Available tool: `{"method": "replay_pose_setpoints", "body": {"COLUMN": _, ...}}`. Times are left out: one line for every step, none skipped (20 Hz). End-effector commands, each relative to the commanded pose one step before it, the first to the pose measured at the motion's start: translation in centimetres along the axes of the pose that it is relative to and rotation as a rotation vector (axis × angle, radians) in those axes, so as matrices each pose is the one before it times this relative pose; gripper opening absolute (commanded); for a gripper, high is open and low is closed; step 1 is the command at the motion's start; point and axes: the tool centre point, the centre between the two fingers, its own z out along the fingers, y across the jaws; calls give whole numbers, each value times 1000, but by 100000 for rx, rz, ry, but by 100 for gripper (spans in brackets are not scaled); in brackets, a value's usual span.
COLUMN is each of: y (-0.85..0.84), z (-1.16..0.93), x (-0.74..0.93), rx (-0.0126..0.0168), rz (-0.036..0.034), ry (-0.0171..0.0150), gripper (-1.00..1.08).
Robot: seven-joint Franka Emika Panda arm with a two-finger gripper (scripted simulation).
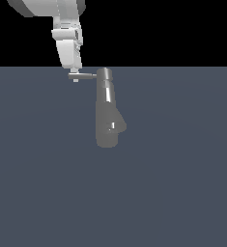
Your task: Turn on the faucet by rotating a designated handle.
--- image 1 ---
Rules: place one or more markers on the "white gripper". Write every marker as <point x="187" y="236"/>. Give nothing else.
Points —
<point x="68" y="48"/>

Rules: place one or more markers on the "grey metal faucet body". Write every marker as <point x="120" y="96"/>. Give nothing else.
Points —
<point x="107" y="115"/>

